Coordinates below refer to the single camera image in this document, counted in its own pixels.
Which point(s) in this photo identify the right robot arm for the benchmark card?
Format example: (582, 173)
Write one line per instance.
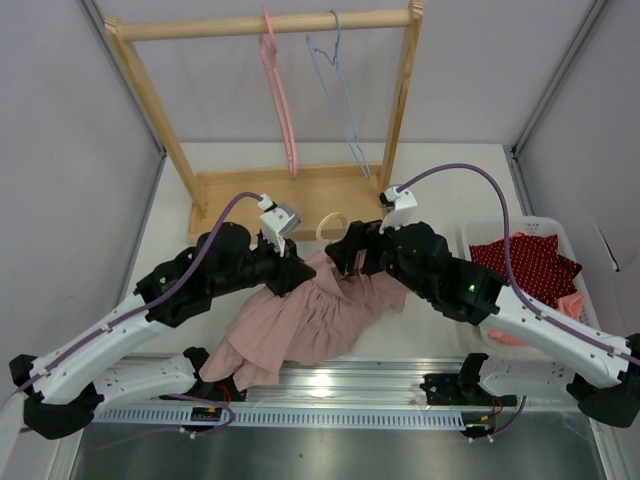
(599, 372)

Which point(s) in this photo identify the wooden clothes rack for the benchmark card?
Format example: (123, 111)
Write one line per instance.
(319, 189)

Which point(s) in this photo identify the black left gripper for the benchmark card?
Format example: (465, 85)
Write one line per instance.
(289, 270)

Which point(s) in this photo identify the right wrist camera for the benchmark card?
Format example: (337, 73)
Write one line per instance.
(399, 204)

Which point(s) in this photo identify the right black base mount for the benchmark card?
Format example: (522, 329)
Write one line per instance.
(450, 387)

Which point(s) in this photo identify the red polka dot cloth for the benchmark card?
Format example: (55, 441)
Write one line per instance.
(542, 272)

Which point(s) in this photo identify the salmon pink cloth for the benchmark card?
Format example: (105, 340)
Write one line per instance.
(493, 257)

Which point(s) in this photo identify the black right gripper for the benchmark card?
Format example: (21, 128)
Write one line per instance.
(362, 234)

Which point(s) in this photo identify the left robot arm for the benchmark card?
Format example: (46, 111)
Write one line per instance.
(68, 388)

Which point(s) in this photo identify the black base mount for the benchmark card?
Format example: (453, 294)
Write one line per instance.
(223, 391)
(450, 387)

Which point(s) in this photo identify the cream plastic hanger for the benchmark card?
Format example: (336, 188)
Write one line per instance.
(331, 228)

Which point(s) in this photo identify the white slotted cable duct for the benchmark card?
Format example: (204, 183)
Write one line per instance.
(196, 415)

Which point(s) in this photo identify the aluminium mounting rail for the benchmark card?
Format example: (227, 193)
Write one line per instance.
(350, 382)

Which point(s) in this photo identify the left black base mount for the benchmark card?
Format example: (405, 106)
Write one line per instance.
(223, 391)

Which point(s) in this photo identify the blue wire hanger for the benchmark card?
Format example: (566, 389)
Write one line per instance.
(350, 133)

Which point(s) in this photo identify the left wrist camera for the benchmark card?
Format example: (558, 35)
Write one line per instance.
(277, 222)

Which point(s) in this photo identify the pink plastic hanger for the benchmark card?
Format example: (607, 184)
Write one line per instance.
(268, 52)

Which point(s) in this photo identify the pink pleated skirt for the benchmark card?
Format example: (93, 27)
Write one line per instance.
(322, 319)

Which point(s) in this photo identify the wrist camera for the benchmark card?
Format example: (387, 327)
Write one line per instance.
(277, 222)
(399, 204)

